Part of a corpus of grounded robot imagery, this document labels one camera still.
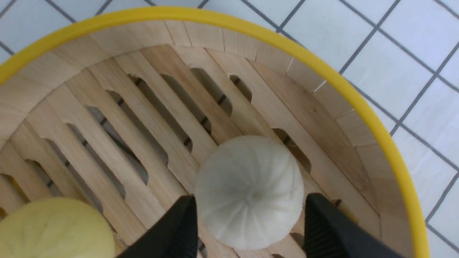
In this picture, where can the white steamed bun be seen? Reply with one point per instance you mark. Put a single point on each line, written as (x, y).
(249, 192)

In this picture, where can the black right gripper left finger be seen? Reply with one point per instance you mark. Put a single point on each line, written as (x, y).
(175, 235)

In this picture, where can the yellow rimmed bamboo steamer basket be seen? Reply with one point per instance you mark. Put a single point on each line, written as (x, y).
(120, 111)

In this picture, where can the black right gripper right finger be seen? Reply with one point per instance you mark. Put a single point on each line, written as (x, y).
(329, 233)

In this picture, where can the yellow steamed bun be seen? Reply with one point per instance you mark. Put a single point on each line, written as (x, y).
(56, 227)

